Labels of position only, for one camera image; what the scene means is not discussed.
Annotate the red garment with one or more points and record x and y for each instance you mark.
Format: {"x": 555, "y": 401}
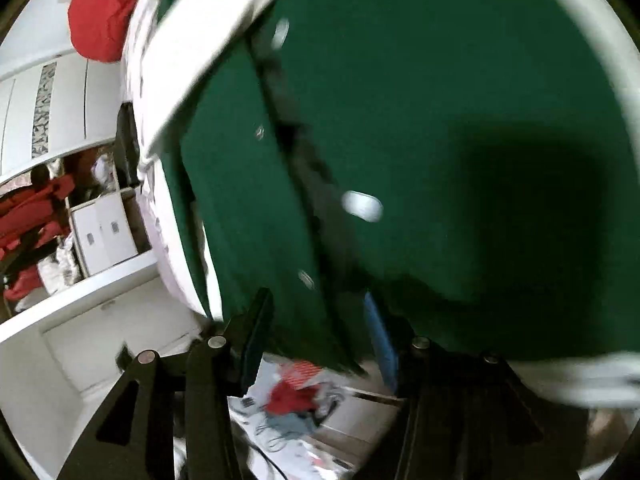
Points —
{"x": 100, "y": 10}

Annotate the white drawer unit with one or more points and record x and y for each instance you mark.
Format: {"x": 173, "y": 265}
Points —
{"x": 105, "y": 230}

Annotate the red cloth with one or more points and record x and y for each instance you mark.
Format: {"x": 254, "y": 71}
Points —
{"x": 287, "y": 397}

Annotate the red hanging clothes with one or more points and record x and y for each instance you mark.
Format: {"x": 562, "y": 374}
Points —
{"x": 35, "y": 210}

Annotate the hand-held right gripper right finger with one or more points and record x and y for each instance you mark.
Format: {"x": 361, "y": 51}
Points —
{"x": 382, "y": 345}

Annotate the green jacket with white trim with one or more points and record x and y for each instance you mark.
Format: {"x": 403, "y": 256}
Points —
{"x": 425, "y": 110}

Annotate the printed plush blanket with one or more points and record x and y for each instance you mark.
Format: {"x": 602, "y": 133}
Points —
{"x": 165, "y": 255}

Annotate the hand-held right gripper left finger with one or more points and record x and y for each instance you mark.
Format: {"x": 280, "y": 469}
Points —
{"x": 256, "y": 335}

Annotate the black garment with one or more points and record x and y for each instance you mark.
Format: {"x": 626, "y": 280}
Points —
{"x": 127, "y": 150}

